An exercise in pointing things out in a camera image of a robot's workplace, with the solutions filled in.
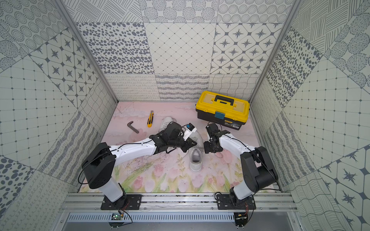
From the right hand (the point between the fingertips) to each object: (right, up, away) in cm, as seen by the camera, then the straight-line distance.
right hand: (211, 150), depth 90 cm
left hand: (-10, +8, -10) cm, 16 cm away
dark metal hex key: (-57, +14, +14) cm, 61 cm away
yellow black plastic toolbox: (+13, +25, +3) cm, 29 cm away
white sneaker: (-10, 0, -6) cm, 12 cm away
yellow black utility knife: (-44, +20, +17) cm, 51 cm away
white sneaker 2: (-32, +17, +11) cm, 38 cm away
